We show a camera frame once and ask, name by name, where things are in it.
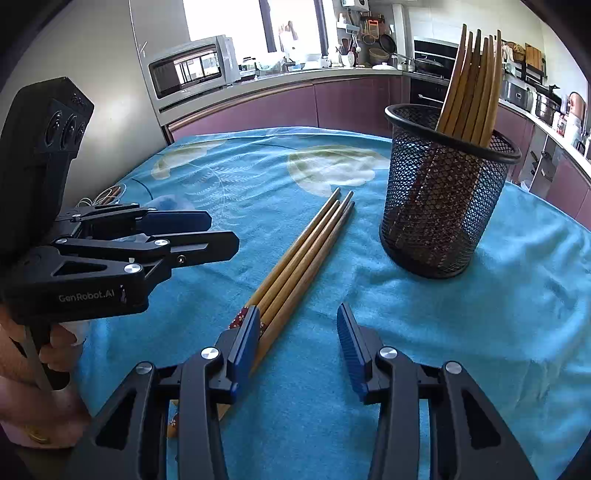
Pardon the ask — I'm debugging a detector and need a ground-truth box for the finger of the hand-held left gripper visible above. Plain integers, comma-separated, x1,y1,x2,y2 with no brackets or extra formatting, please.
32,231,241,281
55,203,213,241

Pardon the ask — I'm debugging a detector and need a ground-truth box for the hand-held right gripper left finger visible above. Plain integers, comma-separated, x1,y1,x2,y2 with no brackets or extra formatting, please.
62,305,262,480

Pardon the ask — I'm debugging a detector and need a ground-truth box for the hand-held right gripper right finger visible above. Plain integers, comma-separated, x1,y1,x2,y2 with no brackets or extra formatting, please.
336,302,539,480

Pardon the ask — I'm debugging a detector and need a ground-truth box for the black mesh utensil holder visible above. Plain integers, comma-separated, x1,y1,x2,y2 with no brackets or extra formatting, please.
379,104,522,279

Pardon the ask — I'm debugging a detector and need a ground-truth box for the bunch of wooden chopsticks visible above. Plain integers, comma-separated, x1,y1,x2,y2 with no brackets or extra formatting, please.
411,24,504,250

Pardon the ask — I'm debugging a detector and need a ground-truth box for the person's left hand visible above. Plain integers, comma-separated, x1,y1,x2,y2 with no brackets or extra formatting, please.
0,307,93,448

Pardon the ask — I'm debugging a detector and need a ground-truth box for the blue floral tablecloth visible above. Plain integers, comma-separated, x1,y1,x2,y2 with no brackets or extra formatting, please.
76,126,591,480

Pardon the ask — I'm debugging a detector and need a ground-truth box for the white microwave oven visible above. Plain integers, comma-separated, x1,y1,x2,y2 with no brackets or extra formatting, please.
148,34,241,114

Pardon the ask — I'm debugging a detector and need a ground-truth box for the pink lower kitchen cabinet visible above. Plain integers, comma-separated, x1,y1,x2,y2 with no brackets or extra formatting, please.
166,76,411,144
496,106,591,217

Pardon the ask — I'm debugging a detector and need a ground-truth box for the white kitchen countertop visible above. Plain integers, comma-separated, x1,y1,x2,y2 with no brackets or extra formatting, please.
159,65,407,125

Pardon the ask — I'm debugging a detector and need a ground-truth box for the kitchen window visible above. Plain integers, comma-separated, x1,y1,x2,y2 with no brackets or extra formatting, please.
182,0,333,56

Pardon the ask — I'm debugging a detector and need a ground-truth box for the silver rice cooker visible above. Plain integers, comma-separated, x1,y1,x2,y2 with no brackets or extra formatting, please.
501,80,532,112

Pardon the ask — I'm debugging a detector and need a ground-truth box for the stainless steel pot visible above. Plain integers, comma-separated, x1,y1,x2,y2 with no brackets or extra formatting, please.
534,90,561,123

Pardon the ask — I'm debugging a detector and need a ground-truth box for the black kitchen shelf rack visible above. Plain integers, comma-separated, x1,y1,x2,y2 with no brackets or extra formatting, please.
501,41,548,84

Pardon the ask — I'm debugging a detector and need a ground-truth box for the pink thermos flask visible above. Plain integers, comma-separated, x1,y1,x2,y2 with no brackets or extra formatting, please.
567,91,588,125

